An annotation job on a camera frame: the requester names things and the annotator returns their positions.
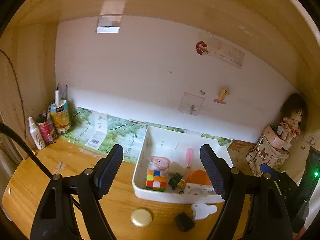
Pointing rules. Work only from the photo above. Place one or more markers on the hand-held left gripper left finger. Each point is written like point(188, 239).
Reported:
point(110, 170)

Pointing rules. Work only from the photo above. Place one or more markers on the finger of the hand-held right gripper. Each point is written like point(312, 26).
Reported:
point(268, 171)

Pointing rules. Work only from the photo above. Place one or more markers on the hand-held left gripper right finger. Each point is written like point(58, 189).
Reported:
point(212, 172)

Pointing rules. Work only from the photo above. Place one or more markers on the orange round pouch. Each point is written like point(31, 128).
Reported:
point(198, 177)

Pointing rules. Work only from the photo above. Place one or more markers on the white toy camera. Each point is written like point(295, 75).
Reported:
point(197, 189)

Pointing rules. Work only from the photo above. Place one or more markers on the pink hair roller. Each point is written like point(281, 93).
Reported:
point(189, 157)

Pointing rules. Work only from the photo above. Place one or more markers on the beige wedge-shaped case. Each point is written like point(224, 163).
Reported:
point(177, 167)

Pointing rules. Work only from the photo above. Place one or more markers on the green bottle with gold cap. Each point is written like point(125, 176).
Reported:
point(176, 179)

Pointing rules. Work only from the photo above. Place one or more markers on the colourful puzzle cube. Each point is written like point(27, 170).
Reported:
point(156, 180)

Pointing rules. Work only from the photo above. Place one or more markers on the pink tape dispenser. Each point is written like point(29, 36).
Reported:
point(159, 163)

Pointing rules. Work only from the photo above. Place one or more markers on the white plastic storage bin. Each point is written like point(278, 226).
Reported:
point(162, 145)

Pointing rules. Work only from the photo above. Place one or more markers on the letter-print fabric bucket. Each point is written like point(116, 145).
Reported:
point(267, 160)

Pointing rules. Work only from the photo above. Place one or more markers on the pink belt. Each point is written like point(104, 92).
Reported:
point(275, 137)

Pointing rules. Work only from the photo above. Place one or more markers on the brown printed board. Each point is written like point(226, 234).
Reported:
point(241, 150)

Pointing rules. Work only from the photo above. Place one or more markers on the white bear-shaped plastic piece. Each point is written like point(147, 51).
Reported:
point(202, 210)

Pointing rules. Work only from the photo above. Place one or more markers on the green leaf printed board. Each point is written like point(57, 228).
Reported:
point(117, 130)

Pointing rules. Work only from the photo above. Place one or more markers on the black pouch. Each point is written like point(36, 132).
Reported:
point(185, 221)

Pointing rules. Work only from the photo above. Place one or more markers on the round gold compact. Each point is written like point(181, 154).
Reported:
point(141, 217)

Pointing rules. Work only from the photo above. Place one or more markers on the brown-haired doll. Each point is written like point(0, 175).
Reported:
point(293, 115)

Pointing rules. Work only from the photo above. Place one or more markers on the pink can pen holder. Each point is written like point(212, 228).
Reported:
point(47, 130)

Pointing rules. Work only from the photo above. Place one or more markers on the white spray bottle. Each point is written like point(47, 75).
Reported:
point(37, 136)

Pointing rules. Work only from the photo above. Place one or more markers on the metal wall hook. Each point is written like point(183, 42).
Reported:
point(310, 141)

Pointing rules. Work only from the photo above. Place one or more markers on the pink square wall note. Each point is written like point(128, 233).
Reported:
point(191, 103)

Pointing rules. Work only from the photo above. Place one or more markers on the yellow pony wall sticker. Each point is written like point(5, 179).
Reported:
point(223, 94)

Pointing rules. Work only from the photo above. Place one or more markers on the pale paper wall strip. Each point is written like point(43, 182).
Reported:
point(230, 53)

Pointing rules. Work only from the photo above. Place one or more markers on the red wall sticker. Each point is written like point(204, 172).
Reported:
point(202, 48)

